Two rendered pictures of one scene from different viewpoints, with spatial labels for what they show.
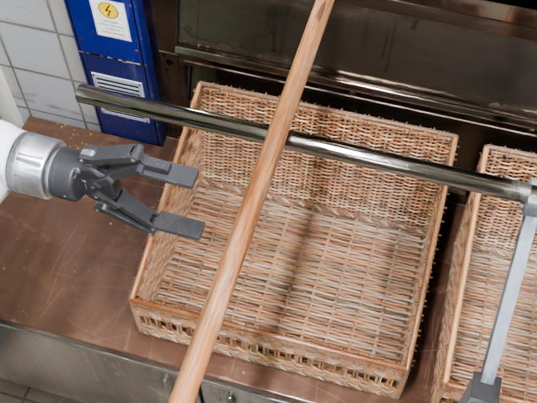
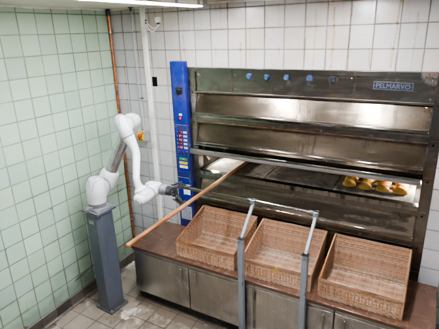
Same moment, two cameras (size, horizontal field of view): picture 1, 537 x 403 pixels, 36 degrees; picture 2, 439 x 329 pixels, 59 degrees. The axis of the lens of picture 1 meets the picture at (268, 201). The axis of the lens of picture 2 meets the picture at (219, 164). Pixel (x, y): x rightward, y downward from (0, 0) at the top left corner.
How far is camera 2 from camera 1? 2.15 m
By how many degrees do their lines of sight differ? 39
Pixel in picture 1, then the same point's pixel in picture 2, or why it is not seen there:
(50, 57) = (173, 203)
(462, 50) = (255, 194)
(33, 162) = (163, 186)
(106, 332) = (169, 254)
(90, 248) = (171, 241)
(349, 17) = (233, 187)
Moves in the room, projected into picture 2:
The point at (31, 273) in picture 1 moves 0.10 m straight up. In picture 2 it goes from (155, 244) to (155, 234)
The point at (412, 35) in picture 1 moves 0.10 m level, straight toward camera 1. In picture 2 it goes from (245, 190) to (241, 195)
